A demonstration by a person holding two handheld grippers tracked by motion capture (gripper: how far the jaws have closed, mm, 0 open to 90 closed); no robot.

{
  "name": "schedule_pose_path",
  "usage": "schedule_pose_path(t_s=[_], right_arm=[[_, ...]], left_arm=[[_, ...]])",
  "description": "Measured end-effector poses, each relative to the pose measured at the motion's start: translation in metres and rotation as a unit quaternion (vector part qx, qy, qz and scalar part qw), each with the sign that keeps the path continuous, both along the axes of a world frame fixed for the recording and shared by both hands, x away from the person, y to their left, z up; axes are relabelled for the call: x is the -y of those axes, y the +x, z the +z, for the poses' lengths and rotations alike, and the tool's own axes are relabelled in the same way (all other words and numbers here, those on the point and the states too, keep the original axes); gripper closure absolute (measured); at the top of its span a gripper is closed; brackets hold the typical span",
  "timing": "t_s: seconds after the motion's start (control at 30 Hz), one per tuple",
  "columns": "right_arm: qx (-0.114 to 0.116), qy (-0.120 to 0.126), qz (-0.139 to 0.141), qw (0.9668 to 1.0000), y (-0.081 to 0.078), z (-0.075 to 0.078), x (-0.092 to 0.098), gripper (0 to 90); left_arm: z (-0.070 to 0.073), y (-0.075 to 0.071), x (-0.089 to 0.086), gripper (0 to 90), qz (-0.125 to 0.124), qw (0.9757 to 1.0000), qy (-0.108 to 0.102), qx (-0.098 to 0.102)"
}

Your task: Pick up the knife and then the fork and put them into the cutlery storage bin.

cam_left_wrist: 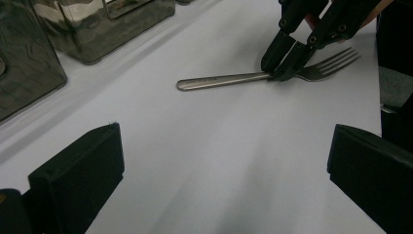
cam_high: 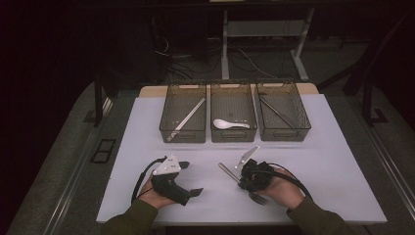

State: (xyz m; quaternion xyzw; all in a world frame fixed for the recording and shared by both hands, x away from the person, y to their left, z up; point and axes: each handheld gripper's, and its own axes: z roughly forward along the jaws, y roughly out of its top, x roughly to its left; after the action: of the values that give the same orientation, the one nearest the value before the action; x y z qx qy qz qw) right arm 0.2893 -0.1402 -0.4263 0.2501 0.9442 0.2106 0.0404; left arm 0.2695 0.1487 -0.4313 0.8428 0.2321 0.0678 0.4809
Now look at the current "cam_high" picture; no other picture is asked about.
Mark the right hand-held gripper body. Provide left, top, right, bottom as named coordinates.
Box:
left=235, top=145, right=275, bottom=193

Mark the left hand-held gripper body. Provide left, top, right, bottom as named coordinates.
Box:
left=150, top=154, right=192, bottom=207

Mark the metal fork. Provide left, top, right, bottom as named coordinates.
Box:
left=217, top=162, right=270, bottom=207

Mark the white chopstick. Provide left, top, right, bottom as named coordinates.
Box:
left=167, top=98, right=208, bottom=143

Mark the white chopsticks pair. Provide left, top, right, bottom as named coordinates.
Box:
left=166, top=97, right=206, bottom=141

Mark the white ceramic spoon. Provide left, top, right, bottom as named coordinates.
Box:
left=212, top=118, right=252, bottom=130

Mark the dark translucent plastic bin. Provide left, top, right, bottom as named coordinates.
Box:
left=159, top=81, right=208, bottom=144
left=209, top=81, right=258, bottom=143
left=254, top=80, right=312, bottom=143

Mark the metal table knife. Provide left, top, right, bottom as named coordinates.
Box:
left=259, top=96, right=296, bottom=129

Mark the person's left hand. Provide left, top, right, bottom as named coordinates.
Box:
left=136, top=181, right=177, bottom=210

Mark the person's right hand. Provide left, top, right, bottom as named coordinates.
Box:
left=259, top=167, right=306, bottom=210

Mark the white table mat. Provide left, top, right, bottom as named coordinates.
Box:
left=96, top=93, right=388, bottom=225

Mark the black metal stand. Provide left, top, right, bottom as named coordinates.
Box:
left=361, top=77, right=390, bottom=127

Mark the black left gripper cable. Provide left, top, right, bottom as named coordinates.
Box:
left=130, top=156, right=168, bottom=206

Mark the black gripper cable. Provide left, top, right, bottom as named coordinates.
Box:
left=130, top=156, right=168, bottom=206
left=260, top=162, right=313, bottom=200

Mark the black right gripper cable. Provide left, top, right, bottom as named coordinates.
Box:
left=260, top=162, right=313, bottom=200

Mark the black floor socket frame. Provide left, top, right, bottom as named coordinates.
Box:
left=90, top=138, right=117, bottom=165

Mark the bundle of black floor cables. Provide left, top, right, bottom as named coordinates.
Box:
left=151, top=33, right=223, bottom=82

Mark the white floor cable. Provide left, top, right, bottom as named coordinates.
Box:
left=237, top=48, right=279, bottom=80

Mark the white metal desk frame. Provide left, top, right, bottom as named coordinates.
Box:
left=220, top=8, right=316, bottom=82

